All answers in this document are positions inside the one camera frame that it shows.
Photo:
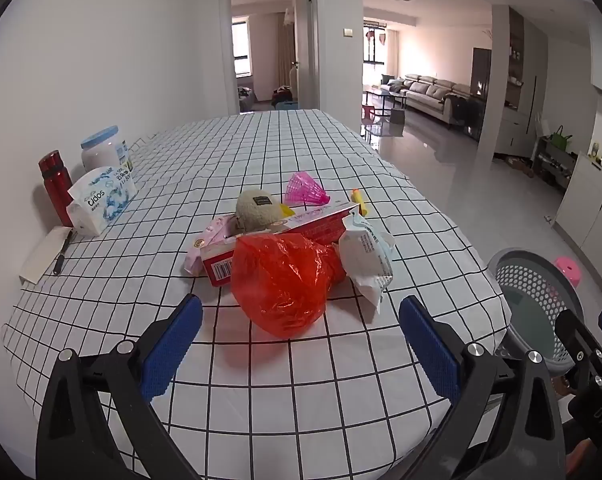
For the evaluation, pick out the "beige curtain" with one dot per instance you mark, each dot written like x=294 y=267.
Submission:
x=285 y=55

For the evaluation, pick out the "green bag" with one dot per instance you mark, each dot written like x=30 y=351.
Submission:
x=561 y=139

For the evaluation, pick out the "white paper bag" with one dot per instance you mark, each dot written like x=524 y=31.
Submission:
x=542 y=125

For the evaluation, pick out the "dark tall cabinet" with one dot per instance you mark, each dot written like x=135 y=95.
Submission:
x=481 y=90

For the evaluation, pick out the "grey sofa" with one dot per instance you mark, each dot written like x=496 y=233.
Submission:
x=431 y=92

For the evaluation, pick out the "white door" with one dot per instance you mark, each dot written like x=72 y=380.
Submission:
x=306 y=45

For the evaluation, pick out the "beige round object black label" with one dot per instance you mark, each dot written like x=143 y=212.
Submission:
x=256 y=210

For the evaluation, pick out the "white lower cabinets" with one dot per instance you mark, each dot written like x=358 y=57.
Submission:
x=588 y=200

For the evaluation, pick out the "person's right hand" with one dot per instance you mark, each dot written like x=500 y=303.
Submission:
x=578 y=462

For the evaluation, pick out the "red cardboard box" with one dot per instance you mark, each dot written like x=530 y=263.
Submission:
x=321 y=227

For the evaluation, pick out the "red thermos bottle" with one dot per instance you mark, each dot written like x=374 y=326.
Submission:
x=56 y=185

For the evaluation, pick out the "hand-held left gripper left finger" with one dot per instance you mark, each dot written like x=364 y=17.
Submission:
x=173 y=345

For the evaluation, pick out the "dark coffee table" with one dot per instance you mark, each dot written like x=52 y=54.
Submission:
x=381 y=95

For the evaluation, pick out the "pink plastic stool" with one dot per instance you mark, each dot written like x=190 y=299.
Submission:
x=568 y=269

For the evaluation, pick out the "yellow orange plastic item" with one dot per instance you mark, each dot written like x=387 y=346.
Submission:
x=358 y=200

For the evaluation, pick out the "shoe rack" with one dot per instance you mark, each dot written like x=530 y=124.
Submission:
x=553 y=165

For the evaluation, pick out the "brown cardboard box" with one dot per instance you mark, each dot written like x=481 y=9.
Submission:
x=397 y=115

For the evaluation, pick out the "grey perforated plastic basket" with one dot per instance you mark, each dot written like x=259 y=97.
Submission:
x=531 y=290

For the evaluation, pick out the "pink plastic shuttlecock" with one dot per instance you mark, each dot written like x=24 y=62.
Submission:
x=303 y=187

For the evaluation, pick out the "white jar blue lid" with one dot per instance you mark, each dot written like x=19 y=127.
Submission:
x=101 y=152

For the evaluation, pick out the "white blue tissue pack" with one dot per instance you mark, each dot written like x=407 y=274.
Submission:
x=103 y=197

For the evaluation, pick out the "red plastic stool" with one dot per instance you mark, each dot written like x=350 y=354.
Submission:
x=367 y=111

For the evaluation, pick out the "white black checked tablecloth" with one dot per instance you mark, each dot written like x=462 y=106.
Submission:
x=261 y=160

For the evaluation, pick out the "pink packet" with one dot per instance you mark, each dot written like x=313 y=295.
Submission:
x=211 y=230

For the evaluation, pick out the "white snack packet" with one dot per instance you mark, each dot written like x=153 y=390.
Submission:
x=366 y=255

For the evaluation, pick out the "white notebook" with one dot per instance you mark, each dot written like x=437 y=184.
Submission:
x=38 y=257

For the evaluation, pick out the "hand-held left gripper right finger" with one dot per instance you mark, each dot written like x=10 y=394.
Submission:
x=428 y=345

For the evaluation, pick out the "red plastic bag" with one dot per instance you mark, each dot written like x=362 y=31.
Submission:
x=281 y=285

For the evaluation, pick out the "white wall shelf cabinet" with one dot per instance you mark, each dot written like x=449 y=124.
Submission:
x=518 y=120

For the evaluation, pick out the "black pen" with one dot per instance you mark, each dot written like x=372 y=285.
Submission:
x=61 y=255

